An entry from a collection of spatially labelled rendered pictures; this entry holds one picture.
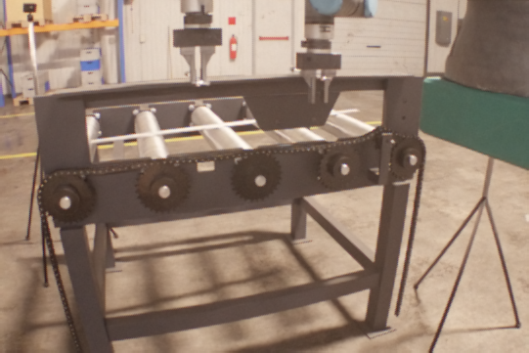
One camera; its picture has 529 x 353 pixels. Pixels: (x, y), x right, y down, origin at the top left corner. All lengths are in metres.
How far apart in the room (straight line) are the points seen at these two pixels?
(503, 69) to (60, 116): 1.11
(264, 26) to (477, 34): 10.40
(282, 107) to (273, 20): 9.54
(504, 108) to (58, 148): 1.13
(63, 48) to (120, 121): 8.22
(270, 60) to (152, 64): 3.05
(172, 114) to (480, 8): 1.92
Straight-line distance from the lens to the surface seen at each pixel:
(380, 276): 1.81
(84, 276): 1.41
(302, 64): 1.20
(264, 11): 10.77
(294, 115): 1.36
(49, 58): 10.42
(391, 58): 12.68
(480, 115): 0.40
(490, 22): 0.41
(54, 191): 1.26
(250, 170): 1.26
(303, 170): 1.41
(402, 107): 1.56
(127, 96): 1.24
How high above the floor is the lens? 1.32
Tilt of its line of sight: 18 degrees down
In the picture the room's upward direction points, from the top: straight up
